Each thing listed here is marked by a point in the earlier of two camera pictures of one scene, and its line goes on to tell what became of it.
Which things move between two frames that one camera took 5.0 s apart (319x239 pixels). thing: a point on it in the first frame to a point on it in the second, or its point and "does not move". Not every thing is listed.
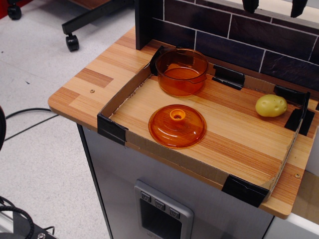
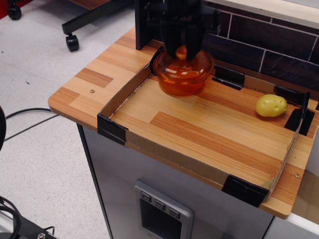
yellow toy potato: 270,105 does not move
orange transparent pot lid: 177,126 to 182,70
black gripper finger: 250,6 to 172,35
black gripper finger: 298,6 to 194,40
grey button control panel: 160,216 does not move
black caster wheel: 72,43 does not move
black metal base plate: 22,229 does not move
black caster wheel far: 14,12 does not move
